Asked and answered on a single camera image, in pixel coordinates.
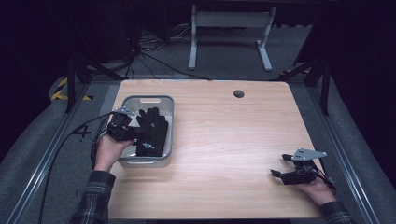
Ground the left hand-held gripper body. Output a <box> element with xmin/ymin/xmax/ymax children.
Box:
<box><xmin>106</xmin><ymin>106</ymin><xmax>136</xmax><ymax>143</ymax></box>

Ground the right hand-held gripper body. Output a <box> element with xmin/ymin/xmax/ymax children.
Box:
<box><xmin>281</xmin><ymin>147</ymin><xmax>328</xmax><ymax>187</ymax></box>

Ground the white bin with grey rim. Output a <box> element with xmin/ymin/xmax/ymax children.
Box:
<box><xmin>117</xmin><ymin>94</ymin><xmax>176</xmax><ymax>169</ymax></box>

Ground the person's left hand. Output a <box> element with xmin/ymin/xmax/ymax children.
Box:
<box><xmin>93</xmin><ymin>133</ymin><xmax>137</xmax><ymax>173</ymax></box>

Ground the person's right hand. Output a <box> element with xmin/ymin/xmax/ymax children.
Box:
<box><xmin>293</xmin><ymin>176</ymin><xmax>337</xmax><ymax>206</ymax></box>

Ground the black metal stand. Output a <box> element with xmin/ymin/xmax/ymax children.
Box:
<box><xmin>64</xmin><ymin>55</ymin><xmax>126</xmax><ymax>114</ymax></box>
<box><xmin>270</xmin><ymin>58</ymin><xmax>332</xmax><ymax>117</ymax></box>

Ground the yellow black hazard tape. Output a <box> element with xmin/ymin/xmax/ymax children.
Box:
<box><xmin>50</xmin><ymin>77</ymin><xmax>94</xmax><ymax>102</ymax></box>

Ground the right hand-held gripper cable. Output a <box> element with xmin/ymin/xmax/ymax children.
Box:
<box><xmin>310</xmin><ymin>161</ymin><xmax>338</xmax><ymax>195</ymax></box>

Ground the aluminium floor rail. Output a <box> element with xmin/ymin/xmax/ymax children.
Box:
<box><xmin>5</xmin><ymin>83</ymin><xmax>92</xmax><ymax>224</ymax></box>
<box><xmin>305</xmin><ymin>86</ymin><xmax>381</xmax><ymax>224</ymax></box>

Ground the black floor cable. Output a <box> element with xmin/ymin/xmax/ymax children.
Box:
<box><xmin>37</xmin><ymin>112</ymin><xmax>112</xmax><ymax>224</ymax></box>

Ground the tangle of black cables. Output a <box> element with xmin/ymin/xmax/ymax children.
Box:
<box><xmin>123</xmin><ymin>22</ymin><xmax>214</xmax><ymax>82</ymax></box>

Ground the white metal desk frame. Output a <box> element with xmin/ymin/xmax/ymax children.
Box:
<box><xmin>187</xmin><ymin>4</ymin><xmax>277</xmax><ymax>72</ymax></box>

